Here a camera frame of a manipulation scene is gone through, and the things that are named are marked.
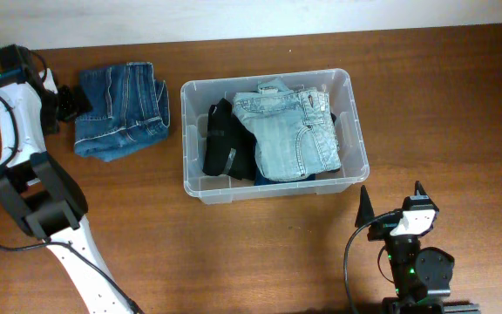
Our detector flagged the dark blue jeans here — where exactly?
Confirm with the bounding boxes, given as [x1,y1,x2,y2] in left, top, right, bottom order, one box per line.
[73,62,171,162]

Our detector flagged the dark navy garment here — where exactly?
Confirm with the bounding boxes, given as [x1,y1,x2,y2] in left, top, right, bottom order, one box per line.
[330,113,337,132]

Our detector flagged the light blue jeans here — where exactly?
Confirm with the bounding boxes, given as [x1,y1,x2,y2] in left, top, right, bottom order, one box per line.
[233,78,342,182]

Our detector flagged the teal blue shirt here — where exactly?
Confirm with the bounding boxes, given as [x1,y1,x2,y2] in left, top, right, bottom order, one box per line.
[254,171,315,186]

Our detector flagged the clear plastic storage bin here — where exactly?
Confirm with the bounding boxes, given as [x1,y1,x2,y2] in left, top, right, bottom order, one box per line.
[180,68,370,205]

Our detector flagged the black garment with tape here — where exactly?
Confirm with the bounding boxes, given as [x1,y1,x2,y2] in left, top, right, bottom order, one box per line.
[202,99,257,181]

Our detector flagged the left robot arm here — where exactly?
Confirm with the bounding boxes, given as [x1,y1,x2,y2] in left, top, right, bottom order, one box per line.
[0,44,141,313]

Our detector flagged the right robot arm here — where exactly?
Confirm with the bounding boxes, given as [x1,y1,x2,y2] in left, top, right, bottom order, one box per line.
[355,181,455,313]

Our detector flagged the right black camera cable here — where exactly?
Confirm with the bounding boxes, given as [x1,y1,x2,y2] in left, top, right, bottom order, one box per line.
[342,211,403,314]

